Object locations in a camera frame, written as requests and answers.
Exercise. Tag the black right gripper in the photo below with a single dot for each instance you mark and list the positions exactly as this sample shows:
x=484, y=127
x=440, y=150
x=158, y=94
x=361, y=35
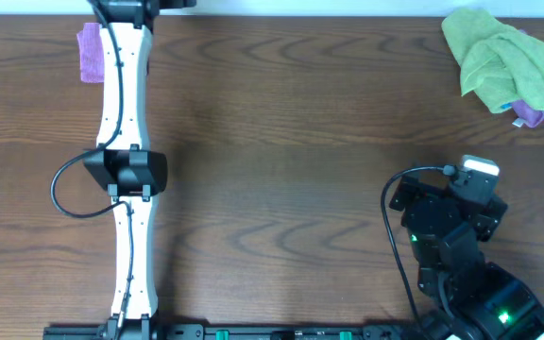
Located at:
x=408, y=187

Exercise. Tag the purple cloth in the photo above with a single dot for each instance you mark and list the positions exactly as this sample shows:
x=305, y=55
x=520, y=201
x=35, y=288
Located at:
x=91, y=56
x=526, y=115

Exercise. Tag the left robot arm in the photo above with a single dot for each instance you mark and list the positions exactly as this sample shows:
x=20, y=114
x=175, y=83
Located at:
x=125, y=166

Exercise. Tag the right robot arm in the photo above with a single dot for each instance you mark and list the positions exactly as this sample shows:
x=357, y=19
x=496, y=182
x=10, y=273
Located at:
x=475, y=298

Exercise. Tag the green cloth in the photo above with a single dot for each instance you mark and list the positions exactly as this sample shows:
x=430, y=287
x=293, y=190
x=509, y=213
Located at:
x=498, y=62

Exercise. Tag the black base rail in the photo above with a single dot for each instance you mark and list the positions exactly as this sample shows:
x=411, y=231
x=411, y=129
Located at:
x=200, y=332

